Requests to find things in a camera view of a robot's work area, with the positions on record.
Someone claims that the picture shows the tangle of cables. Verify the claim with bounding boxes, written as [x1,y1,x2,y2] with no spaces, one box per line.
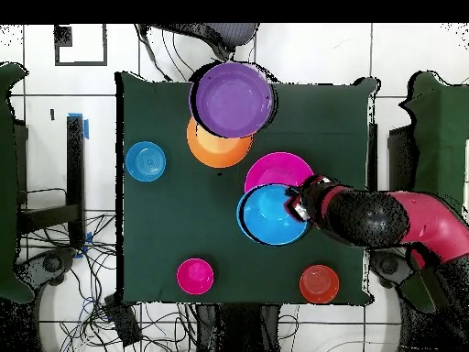
[17,214,199,352]

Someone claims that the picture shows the black power strip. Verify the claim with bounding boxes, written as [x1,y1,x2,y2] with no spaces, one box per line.
[104,292,143,347]

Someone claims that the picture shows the green cloth on side table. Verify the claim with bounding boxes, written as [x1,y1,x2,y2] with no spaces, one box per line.
[0,61,36,303]
[397,71,469,313]

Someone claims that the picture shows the small crimson bowl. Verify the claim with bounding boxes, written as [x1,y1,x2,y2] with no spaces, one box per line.
[176,258,215,296]

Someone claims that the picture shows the large orange bowl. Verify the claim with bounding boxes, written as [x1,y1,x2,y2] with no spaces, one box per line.
[186,115,254,169]

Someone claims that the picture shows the grey office chair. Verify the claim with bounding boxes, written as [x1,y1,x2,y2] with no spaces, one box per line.
[136,23,261,71]

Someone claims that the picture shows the orange cup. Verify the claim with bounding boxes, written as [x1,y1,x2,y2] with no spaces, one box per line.
[299,264,341,304]

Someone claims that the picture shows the purple bowl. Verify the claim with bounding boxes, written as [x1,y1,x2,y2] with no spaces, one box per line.
[188,60,277,139]

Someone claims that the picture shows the black chair base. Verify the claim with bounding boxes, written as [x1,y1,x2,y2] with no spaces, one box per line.
[369,250,413,291]
[16,247,78,287]

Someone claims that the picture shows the blue cup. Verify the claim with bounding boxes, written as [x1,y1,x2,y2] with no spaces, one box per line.
[125,140,167,183]

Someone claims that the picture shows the blue bowl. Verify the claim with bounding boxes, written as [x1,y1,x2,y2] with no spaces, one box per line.
[235,182,312,247]

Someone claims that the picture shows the dark green tablecloth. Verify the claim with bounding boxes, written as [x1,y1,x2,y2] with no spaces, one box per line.
[115,71,378,307]

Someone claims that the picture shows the black metal frame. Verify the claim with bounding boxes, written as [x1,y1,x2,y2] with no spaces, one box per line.
[365,122,417,192]
[16,115,87,250]

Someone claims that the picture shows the large pink bowl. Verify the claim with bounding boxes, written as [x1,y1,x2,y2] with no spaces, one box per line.
[244,151,315,194]

